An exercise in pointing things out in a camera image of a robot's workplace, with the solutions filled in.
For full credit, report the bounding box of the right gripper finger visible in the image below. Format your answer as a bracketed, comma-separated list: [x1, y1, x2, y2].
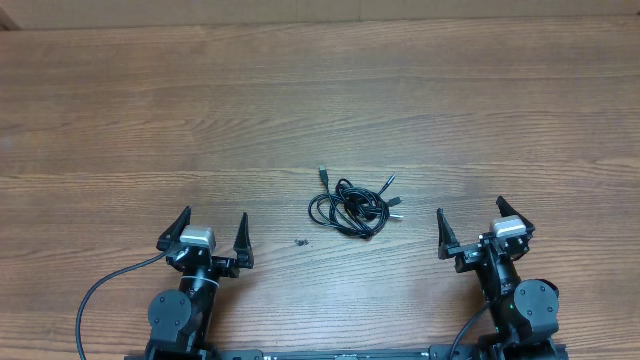
[496, 196, 535, 234]
[436, 208, 459, 260]

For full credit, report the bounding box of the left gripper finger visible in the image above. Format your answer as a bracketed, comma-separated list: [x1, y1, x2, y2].
[156, 206, 191, 251]
[233, 212, 254, 269]

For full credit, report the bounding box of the thick black USB cable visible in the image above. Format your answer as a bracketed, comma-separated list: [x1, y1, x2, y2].
[307, 164, 404, 240]

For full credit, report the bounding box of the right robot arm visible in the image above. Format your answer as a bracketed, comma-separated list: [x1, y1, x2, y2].
[437, 197, 568, 360]

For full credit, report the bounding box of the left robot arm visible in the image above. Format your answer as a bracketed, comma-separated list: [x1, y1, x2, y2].
[144, 206, 254, 360]

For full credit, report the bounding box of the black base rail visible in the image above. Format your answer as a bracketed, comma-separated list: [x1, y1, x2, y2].
[124, 343, 569, 360]

